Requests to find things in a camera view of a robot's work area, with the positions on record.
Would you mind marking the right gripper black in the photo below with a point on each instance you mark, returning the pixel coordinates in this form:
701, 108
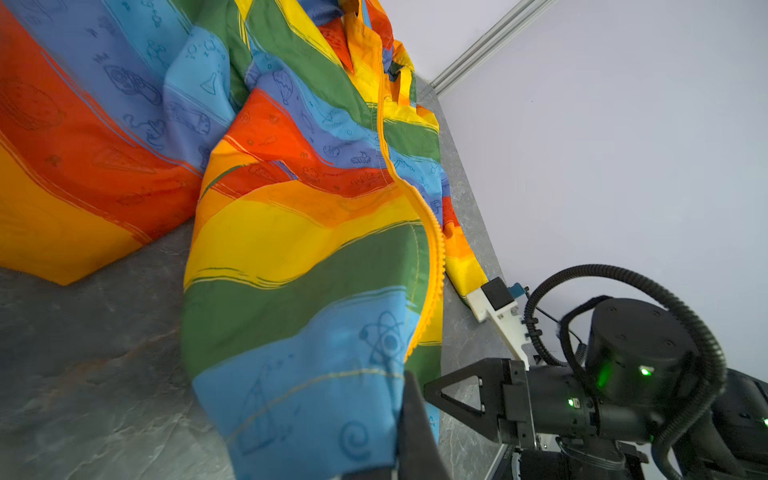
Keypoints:
641, 367

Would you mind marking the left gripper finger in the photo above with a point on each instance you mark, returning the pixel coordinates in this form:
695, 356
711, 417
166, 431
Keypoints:
417, 452

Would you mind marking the rainbow striped jacket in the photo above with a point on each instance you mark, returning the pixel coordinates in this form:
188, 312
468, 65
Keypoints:
290, 134

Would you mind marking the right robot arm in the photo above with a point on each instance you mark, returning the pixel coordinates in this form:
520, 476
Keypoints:
719, 433

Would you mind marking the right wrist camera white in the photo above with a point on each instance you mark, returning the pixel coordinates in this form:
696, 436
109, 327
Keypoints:
493, 302

